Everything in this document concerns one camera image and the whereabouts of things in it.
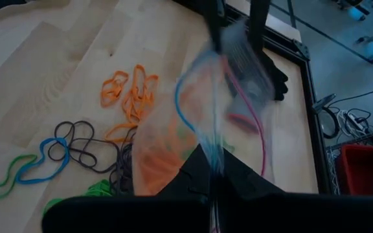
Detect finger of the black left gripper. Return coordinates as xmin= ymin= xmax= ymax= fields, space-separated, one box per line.
xmin=205 ymin=0 xmax=225 ymax=52
xmin=250 ymin=0 xmax=271 ymax=54

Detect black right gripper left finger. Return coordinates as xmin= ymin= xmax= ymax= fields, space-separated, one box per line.
xmin=42 ymin=144 xmax=218 ymax=233

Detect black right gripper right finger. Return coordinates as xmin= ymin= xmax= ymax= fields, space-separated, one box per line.
xmin=218 ymin=150 xmax=373 ymax=233

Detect orange rubber band bunch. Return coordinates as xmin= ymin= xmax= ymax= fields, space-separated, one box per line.
xmin=134 ymin=93 xmax=203 ymax=197

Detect clear plastic zipper bag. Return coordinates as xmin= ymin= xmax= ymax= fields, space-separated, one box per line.
xmin=131 ymin=17 xmax=277 ymax=233

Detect orange rubber band tangle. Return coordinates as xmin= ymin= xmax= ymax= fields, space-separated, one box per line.
xmin=121 ymin=63 xmax=160 ymax=124

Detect green rubber band tangle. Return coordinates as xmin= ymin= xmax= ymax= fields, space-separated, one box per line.
xmin=42 ymin=179 xmax=113 ymax=216

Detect blue rubber band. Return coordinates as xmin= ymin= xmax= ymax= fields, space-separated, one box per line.
xmin=14 ymin=137 xmax=71 ymax=186

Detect red plastic bin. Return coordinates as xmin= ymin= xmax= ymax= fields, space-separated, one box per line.
xmin=337 ymin=144 xmax=373 ymax=197

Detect white power strip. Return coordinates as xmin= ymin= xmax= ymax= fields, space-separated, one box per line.
xmin=343 ymin=109 xmax=370 ymax=135

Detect black round ring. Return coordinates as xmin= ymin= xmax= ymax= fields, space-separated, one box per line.
xmin=318 ymin=105 xmax=342 ymax=140

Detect black floor cable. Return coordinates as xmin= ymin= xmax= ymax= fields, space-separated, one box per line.
xmin=327 ymin=84 xmax=373 ymax=108

